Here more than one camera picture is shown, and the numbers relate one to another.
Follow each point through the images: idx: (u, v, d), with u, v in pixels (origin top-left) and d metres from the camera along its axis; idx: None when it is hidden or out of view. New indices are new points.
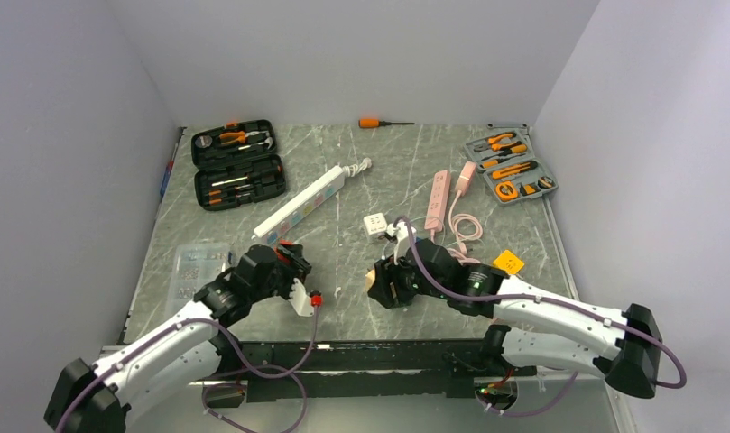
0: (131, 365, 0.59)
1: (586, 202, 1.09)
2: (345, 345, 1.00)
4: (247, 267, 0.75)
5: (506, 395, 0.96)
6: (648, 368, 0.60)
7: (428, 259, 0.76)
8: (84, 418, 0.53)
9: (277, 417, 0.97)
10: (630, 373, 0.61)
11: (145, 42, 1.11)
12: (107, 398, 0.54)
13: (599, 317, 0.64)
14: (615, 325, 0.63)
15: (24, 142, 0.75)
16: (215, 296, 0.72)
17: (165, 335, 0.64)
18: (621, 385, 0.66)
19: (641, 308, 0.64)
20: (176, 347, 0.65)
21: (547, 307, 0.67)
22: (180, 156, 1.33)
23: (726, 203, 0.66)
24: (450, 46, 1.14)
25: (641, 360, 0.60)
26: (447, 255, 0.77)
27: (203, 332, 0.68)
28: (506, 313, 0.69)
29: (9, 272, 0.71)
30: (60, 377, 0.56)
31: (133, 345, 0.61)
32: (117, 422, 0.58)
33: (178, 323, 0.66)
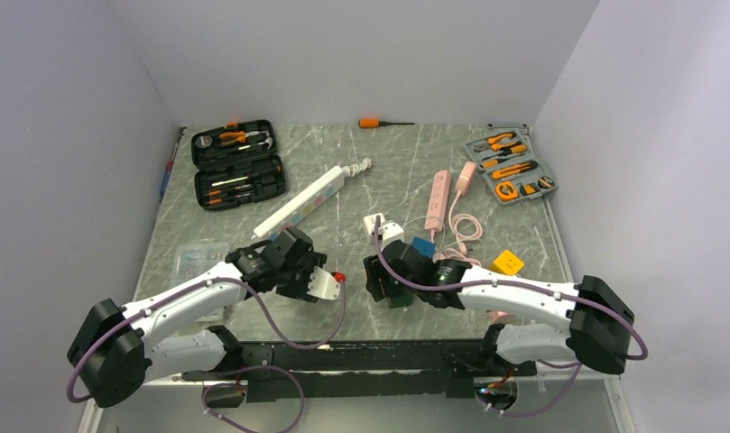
0: (158, 314, 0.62)
1: (586, 202, 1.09)
2: (345, 345, 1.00)
4: (287, 241, 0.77)
5: (506, 395, 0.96)
6: (601, 336, 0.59)
7: (395, 257, 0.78)
8: (106, 359, 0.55)
9: (278, 416, 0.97)
10: (589, 345, 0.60)
11: (144, 42, 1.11)
12: (132, 341, 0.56)
13: (550, 291, 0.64)
14: (565, 296, 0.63)
15: (24, 142, 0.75)
16: (245, 260, 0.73)
17: (194, 290, 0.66)
18: (593, 362, 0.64)
19: (591, 277, 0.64)
20: (200, 304, 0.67)
21: (502, 290, 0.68)
22: (180, 156, 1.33)
23: (725, 203, 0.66)
24: (450, 46, 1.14)
25: (593, 328, 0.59)
26: (415, 252, 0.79)
27: (229, 293, 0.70)
28: (470, 299, 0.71)
29: (10, 272, 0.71)
30: (90, 315, 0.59)
31: (162, 295, 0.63)
32: (135, 371, 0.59)
33: (207, 280, 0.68)
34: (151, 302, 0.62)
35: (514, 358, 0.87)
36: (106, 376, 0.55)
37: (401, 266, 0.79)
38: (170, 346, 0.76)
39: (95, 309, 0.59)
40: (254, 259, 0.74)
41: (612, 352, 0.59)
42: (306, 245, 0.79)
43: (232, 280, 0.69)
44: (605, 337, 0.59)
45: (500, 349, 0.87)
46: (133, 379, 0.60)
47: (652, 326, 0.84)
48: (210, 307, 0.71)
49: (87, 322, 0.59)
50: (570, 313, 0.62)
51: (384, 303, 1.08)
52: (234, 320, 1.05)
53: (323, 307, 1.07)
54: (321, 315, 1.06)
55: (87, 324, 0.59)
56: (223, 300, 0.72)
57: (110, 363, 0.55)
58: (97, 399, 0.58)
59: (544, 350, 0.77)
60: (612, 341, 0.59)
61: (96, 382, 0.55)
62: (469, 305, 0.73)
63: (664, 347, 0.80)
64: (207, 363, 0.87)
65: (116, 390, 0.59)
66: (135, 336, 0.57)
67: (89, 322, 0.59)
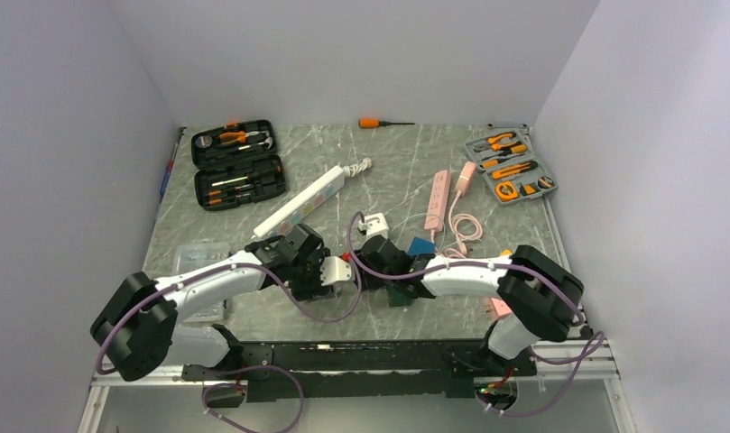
0: (189, 289, 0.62)
1: (586, 202, 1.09)
2: (345, 345, 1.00)
4: (299, 235, 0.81)
5: (506, 395, 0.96)
6: (530, 298, 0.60)
7: (374, 250, 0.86)
8: (140, 327, 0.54)
9: (277, 416, 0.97)
10: (523, 310, 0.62)
11: (145, 42, 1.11)
12: (164, 310, 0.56)
13: (485, 262, 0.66)
14: (497, 265, 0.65)
15: (24, 142, 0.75)
16: (263, 252, 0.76)
17: (221, 269, 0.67)
18: (539, 332, 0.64)
19: (527, 245, 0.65)
20: (225, 285, 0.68)
21: (450, 268, 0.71)
22: (180, 156, 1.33)
23: (726, 202, 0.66)
24: (450, 47, 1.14)
25: (520, 291, 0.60)
26: (391, 246, 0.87)
27: (252, 277, 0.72)
28: (435, 283, 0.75)
29: (9, 272, 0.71)
30: (122, 286, 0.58)
31: (191, 272, 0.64)
32: (162, 346, 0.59)
33: (233, 262, 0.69)
34: (182, 277, 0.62)
35: (510, 354, 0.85)
36: (137, 346, 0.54)
37: (376, 259, 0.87)
38: (185, 331, 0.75)
39: (126, 280, 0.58)
40: (270, 251, 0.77)
41: (545, 315, 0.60)
42: (317, 240, 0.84)
43: (255, 265, 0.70)
44: (535, 300, 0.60)
45: (492, 345, 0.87)
46: (158, 354, 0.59)
47: (652, 325, 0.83)
48: (231, 290, 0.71)
49: (117, 294, 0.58)
50: (501, 280, 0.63)
51: (384, 303, 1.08)
52: (234, 320, 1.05)
53: (323, 307, 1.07)
54: (321, 315, 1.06)
55: (118, 295, 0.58)
56: (243, 284, 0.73)
57: (143, 332, 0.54)
58: (121, 373, 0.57)
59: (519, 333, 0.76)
60: (544, 304, 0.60)
61: (127, 351, 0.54)
62: (436, 290, 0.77)
63: (664, 347, 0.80)
64: (211, 362, 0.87)
65: (142, 363, 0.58)
66: (169, 306, 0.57)
67: (120, 293, 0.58)
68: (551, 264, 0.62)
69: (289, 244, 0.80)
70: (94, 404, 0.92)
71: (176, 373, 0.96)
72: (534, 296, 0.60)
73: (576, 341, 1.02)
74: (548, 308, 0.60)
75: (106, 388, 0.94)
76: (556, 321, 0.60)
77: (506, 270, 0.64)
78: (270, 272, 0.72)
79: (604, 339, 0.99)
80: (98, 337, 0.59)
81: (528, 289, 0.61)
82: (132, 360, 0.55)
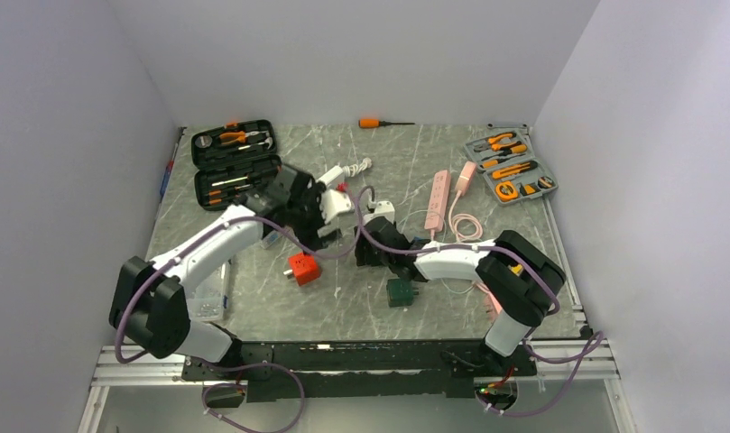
0: (188, 260, 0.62)
1: (586, 202, 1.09)
2: (345, 345, 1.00)
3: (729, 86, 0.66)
4: (288, 177, 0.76)
5: (506, 395, 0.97)
6: (506, 280, 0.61)
7: (375, 230, 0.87)
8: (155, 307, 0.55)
9: (277, 416, 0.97)
10: (500, 291, 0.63)
11: (145, 42, 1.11)
12: (170, 286, 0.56)
13: (469, 244, 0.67)
14: (480, 246, 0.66)
15: (24, 142, 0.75)
16: (254, 201, 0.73)
17: (216, 232, 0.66)
18: (517, 314, 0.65)
19: (512, 230, 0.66)
20: (226, 246, 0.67)
21: (440, 251, 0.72)
22: (180, 156, 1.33)
23: (726, 202, 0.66)
24: (450, 46, 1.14)
25: (496, 271, 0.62)
26: (391, 226, 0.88)
27: (252, 230, 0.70)
28: (428, 266, 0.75)
29: (9, 272, 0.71)
30: (121, 274, 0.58)
31: (187, 244, 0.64)
32: (182, 318, 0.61)
33: (225, 223, 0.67)
34: (178, 251, 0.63)
35: (506, 351, 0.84)
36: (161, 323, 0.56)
37: (376, 239, 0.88)
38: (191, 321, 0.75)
39: (124, 268, 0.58)
40: (261, 198, 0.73)
41: (520, 297, 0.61)
42: (309, 176, 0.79)
43: (249, 218, 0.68)
44: (511, 282, 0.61)
45: (487, 341, 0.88)
46: (180, 326, 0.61)
47: (652, 325, 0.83)
48: (235, 249, 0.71)
49: (120, 283, 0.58)
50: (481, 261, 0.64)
51: (384, 303, 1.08)
52: (234, 320, 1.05)
53: (323, 307, 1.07)
54: (321, 315, 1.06)
55: (121, 284, 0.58)
56: (245, 239, 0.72)
57: (158, 309, 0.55)
58: (152, 351, 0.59)
59: (512, 327, 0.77)
60: (520, 286, 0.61)
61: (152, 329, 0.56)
62: (427, 274, 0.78)
63: (664, 346, 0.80)
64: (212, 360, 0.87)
65: (169, 339, 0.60)
66: (173, 280, 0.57)
67: (123, 282, 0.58)
68: (531, 250, 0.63)
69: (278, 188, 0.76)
70: (94, 404, 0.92)
71: (176, 373, 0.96)
72: (511, 278, 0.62)
73: (576, 341, 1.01)
74: (522, 291, 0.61)
75: (106, 388, 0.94)
76: (531, 304, 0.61)
77: (488, 252, 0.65)
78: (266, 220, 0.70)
79: (604, 339, 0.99)
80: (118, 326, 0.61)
81: (506, 271, 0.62)
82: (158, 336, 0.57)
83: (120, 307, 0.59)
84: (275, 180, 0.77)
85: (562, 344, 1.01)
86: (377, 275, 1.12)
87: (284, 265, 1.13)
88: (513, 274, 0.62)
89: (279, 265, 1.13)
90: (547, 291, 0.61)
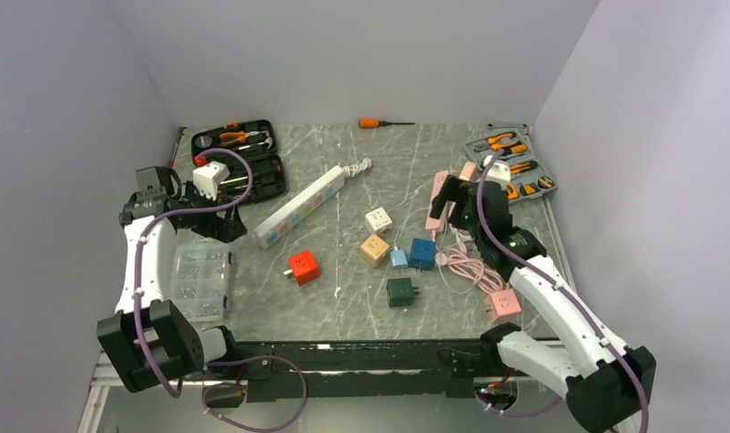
0: (148, 283, 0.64)
1: (586, 202, 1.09)
2: (345, 345, 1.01)
3: None
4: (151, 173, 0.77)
5: (506, 395, 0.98)
6: (609, 400, 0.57)
7: (488, 197, 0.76)
8: (166, 334, 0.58)
9: (277, 416, 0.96)
10: (590, 397, 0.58)
11: (145, 42, 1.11)
12: (161, 309, 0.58)
13: (600, 333, 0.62)
14: (610, 346, 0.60)
15: (25, 142, 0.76)
16: (139, 208, 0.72)
17: (143, 251, 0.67)
18: (575, 408, 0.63)
19: (647, 350, 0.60)
20: (161, 253, 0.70)
21: (557, 297, 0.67)
22: (180, 156, 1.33)
23: (726, 200, 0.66)
24: (450, 47, 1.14)
25: (610, 386, 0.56)
26: (503, 201, 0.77)
27: (166, 229, 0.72)
28: (522, 280, 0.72)
29: (10, 272, 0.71)
30: (106, 343, 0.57)
31: (131, 279, 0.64)
32: (189, 327, 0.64)
33: (140, 238, 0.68)
34: (130, 289, 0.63)
35: (509, 362, 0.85)
36: (182, 342, 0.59)
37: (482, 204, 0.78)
38: None
39: (102, 336, 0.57)
40: (143, 202, 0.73)
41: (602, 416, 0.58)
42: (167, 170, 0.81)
43: (154, 222, 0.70)
44: (608, 404, 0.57)
45: (498, 345, 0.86)
46: (194, 336, 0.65)
47: (652, 325, 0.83)
48: (169, 249, 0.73)
49: (110, 351, 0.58)
50: (602, 363, 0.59)
51: (384, 303, 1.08)
52: (234, 320, 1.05)
53: (323, 307, 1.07)
54: (321, 315, 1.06)
55: (112, 349, 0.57)
56: (167, 240, 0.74)
57: (166, 330, 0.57)
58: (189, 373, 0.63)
59: (540, 372, 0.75)
60: (613, 406, 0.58)
61: (178, 352, 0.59)
62: (519, 287, 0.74)
63: (664, 346, 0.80)
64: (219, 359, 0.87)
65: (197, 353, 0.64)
66: (158, 305, 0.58)
67: (115, 348, 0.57)
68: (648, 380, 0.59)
69: (148, 190, 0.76)
70: (94, 404, 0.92)
71: None
72: (613, 400, 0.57)
73: None
74: (607, 413, 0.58)
75: (106, 388, 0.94)
76: (603, 425, 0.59)
77: (613, 357, 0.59)
78: (168, 213, 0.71)
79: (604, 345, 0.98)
80: (143, 385, 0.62)
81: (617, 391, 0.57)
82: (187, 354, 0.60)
83: (129, 367, 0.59)
84: (142, 188, 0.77)
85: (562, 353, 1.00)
86: (377, 275, 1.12)
87: (284, 265, 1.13)
88: (616, 398, 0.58)
89: (279, 265, 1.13)
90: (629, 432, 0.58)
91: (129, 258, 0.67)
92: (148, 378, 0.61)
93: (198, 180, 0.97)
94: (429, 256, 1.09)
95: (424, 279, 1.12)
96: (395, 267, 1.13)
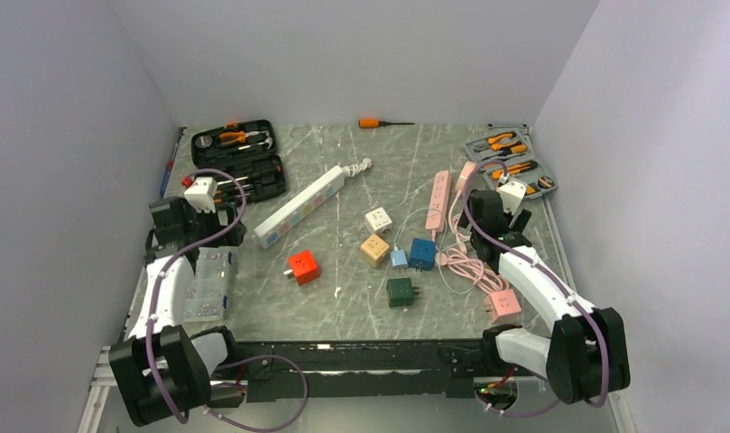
0: (161, 312, 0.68)
1: (586, 202, 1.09)
2: (345, 345, 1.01)
3: None
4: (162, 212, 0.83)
5: (506, 395, 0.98)
6: (576, 353, 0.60)
7: (479, 199, 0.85)
8: (173, 360, 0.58)
9: (277, 416, 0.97)
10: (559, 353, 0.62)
11: (145, 42, 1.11)
12: (170, 336, 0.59)
13: (567, 293, 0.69)
14: (576, 303, 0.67)
15: (25, 142, 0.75)
16: (161, 250, 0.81)
17: (161, 283, 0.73)
18: (554, 374, 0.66)
19: (616, 311, 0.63)
20: (178, 287, 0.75)
21: (533, 271, 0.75)
22: (180, 156, 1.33)
23: (726, 200, 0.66)
24: (450, 47, 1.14)
25: (577, 337, 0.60)
26: (495, 201, 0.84)
27: (183, 266, 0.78)
28: (507, 264, 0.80)
29: (10, 272, 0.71)
30: (115, 369, 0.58)
31: (146, 306, 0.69)
32: (198, 357, 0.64)
33: (161, 271, 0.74)
34: (144, 317, 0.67)
35: (505, 356, 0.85)
36: (188, 371, 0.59)
37: (476, 206, 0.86)
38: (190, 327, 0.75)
39: (114, 361, 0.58)
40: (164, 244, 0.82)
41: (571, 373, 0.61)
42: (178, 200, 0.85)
43: (173, 258, 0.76)
44: (575, 359, 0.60)
45: (497, 336, 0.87)
46: (201, 366, 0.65)
47: (651, 325, 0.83)
48: (183, 290, 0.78)
49: (119, 379, 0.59)
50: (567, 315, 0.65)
51: (384, 303, 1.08)
52: (234, 320, 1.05)
53: (323, 307, 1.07)
54: (321, 315, 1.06)
55: (122, 371, 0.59)
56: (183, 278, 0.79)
57: (174, 355, 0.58)
58: (195, 404, 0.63)
59: (532, 358, 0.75)
60: (582, 363, 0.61)
61: (184, 381, 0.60)
62: (504, 273, 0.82)
63: (663, 346, 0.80)
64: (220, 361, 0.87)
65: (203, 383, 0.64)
66: (167, 331, 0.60)
67: (124, 373, 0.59)
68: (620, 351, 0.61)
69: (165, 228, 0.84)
70: (94, 404, 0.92)
71: None
72: (580, 355, 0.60)
73: None
74: (577, 372, 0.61)
75: (106, 388, 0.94)
76: (575, 386, 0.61)
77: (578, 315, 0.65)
78: (185, 249, 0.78)
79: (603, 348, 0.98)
80: (150, 418, 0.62)
81: (582, 345, 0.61)
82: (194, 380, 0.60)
83: (136, 396, 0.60)
84: (159, 226, 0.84)
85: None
86: (377, 275, 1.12)
87: (284, 265, 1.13)
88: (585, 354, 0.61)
89: (279, 265, 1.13)
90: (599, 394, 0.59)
91: (148, 290, 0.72)
92: (156, 408, 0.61)
93: (192, 199, 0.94)
94: (429, 256, 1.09)
95: (424, 279, 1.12)
96: (395, 267, 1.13)
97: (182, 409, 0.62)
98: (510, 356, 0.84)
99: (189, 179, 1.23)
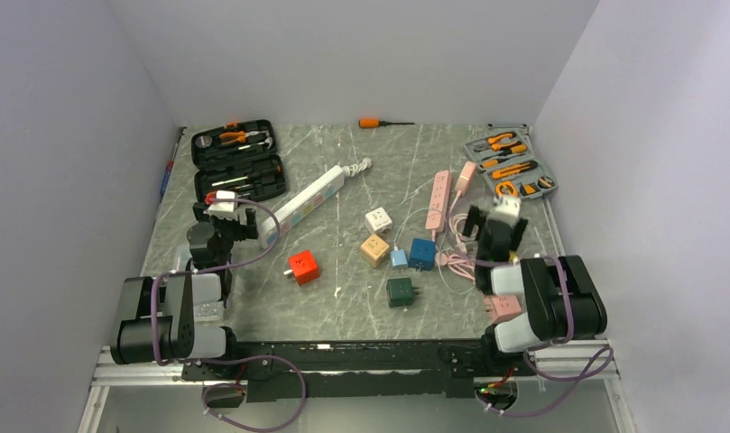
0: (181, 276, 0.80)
1: (586, 202, 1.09)
2: (345, 345, 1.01)
3: None
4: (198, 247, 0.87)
5: (506, 395, 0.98)
6: (542, 281, 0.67)
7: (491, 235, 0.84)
8: (174, 298, 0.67)
9: (277, 416, 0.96)
10: (528, 287, 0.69)
11: (145, 43, 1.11)
12: (178, 280, 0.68)
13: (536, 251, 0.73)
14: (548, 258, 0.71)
15: (24, 142, 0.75)
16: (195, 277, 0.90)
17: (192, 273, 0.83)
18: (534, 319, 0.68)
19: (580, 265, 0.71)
20: (204, 281, 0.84)
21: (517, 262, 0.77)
22: (180, 156, 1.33)
23: (725, 199, 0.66)
24: (448, 46, 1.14)
25: (537, 267, 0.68)
26: (504, 246, 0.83)
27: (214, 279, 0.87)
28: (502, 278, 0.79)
29: (9, 271, 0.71)
30: (125, 291, 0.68)
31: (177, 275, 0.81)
32: (191, 317, 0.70)
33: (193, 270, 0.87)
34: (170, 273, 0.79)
35: (505, 344, 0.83)
36: (182, 312, 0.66)
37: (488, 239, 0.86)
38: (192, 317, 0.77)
39: (124, 282, 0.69)
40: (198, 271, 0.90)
41: (540, 294, 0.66)
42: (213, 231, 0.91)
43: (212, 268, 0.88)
44: (541, 280, 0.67)
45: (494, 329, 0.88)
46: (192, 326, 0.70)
47: (652, 326, 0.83)
48: (205, 297, 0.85)
49: (121, 302, 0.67)
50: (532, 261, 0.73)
51: (384, 303, 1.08)
52: (234, 320, 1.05)
53: (323, 306, 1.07)
54: (321, 314, 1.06)
55: (126, 302, 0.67)
56: (210, 292, 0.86)
57: (177, 296, 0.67)
58: (175, 357, 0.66)
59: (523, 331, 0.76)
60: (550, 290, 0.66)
61: (175, 323, 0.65)
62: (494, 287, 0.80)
63: (664, 345, 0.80)
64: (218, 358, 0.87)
65: (188, 343, 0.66)
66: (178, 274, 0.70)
67: (128, 299, 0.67)
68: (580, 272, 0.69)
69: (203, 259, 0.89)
70: (94, 404, 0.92)
71: (176, 373, 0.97)
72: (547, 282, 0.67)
73: (580, 343, 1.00)
74: (548, 297, 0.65)
75: (106, 388, 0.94)
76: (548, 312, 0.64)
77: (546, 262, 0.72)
78: (215, 268, 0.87)
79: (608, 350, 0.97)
80: (128, 357, 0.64)
81: (548, 276, 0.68)
82: (183, 329, 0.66)
83: (124, 326, 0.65)
84: (196, 259, 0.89)
85: (564, 356, 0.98)
86: (377, 275, 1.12)
87: (284, 265, 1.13)
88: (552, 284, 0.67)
89: (279, 265, 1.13)
90: (567, 308, 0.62)
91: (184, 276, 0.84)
92: (135, 354, 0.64)
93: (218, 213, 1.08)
94: (429, 256, 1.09)
95: (424, 279, 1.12)
96: (395, 267, 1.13)
97: (162, 357, 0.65)
98: (508, 342, 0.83)
99: (213, 190, 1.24)
